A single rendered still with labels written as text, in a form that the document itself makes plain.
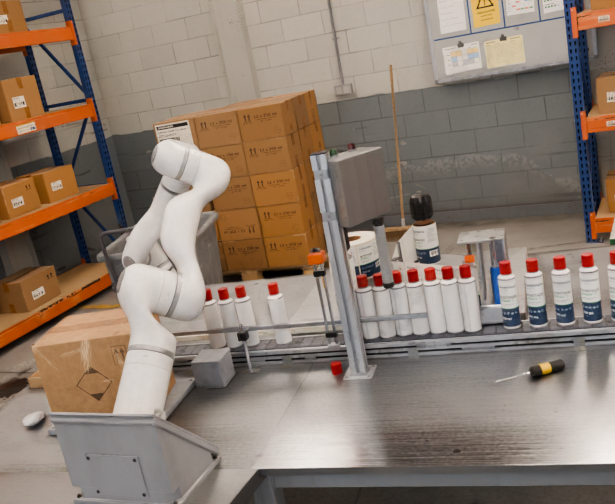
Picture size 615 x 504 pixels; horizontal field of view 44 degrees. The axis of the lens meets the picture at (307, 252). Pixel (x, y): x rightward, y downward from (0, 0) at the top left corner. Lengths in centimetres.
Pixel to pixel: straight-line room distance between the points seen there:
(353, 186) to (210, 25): 558
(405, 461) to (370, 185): 77
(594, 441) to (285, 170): 425
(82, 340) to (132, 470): 51
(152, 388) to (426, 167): 525
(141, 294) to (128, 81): 630
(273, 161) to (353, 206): 369
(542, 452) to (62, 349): 131
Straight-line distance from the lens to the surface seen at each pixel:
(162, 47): 792
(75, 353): 229
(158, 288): 202
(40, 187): 666
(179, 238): 209
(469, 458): 185
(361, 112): 703
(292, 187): 580
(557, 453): 185
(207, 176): 219
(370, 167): 217
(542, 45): 647
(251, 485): 194
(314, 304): 281
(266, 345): 253
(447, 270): 230
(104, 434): 190
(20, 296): 639
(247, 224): 602
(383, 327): 238
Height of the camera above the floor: 181
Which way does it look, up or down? 15 degrees down
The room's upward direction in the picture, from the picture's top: 11 degrees counter-clockwise
